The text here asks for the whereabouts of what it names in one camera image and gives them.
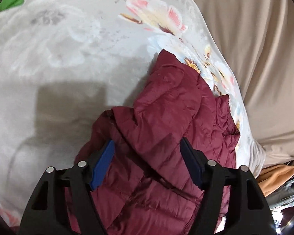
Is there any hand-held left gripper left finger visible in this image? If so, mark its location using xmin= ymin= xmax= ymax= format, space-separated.
xmin=19 ymin=139 xmax=115 ymax=235

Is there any tan hanging garment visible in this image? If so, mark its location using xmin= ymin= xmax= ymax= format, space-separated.
xmin=256 ymin=164 xmax=294 ymax=197

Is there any maroon puffer jacket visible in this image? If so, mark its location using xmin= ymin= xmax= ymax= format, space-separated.
xmin=65 ymin=49 xmax=240 ymax=235

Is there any beige curtain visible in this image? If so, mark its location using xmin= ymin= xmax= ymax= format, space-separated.
xmin=180 ymin=0 xmax=294 ymax=159

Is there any shiny silver object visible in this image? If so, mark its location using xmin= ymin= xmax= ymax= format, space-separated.
xmin=267 ymin=159 xmax=294 ymax=233

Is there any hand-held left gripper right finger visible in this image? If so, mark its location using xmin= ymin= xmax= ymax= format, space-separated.
xmin=180 ymin=137 xmax=276 ymax=235

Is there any grey floral blanket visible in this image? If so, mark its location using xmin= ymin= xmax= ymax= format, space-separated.
xmin=0 ymin=0 xmax=266 ymax=228

